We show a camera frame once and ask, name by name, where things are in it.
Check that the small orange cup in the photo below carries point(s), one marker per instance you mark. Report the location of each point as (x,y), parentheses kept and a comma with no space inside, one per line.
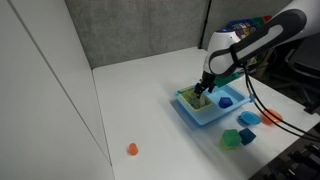
(133,149)

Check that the royal blue cube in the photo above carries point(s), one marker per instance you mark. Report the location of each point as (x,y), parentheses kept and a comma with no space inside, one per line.
(225,102)

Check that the navy blue cube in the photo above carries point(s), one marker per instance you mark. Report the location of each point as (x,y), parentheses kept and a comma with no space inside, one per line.
(247,136)

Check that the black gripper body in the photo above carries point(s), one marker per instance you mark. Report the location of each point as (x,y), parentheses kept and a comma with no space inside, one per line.
(208,80)

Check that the wooden toy bin shelf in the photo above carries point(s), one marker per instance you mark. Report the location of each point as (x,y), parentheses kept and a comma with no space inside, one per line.
(245,26)

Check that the black partition post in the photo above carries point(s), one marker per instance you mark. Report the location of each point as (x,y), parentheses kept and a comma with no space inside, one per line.
(204,23)

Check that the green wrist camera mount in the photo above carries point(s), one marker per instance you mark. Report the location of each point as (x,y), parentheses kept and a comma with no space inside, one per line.
(226,80)

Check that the black metal frame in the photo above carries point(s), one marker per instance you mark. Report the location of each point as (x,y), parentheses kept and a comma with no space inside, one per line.
(296,160)

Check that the light blue toy sink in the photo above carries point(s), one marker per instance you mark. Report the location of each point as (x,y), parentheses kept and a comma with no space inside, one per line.
(206,118)

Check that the dark green cube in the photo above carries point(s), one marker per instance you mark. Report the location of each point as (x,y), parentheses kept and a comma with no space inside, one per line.
(231,137)

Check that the white toy bottle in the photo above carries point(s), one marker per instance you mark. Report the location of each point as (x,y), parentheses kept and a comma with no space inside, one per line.
(202,101)

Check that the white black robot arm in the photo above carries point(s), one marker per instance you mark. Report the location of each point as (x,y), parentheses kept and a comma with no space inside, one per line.
(253,40)

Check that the black office chair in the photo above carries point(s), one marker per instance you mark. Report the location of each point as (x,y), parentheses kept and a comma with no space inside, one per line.
(305,56)

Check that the light green cube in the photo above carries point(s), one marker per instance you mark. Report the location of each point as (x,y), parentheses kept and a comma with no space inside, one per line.
(224,146)

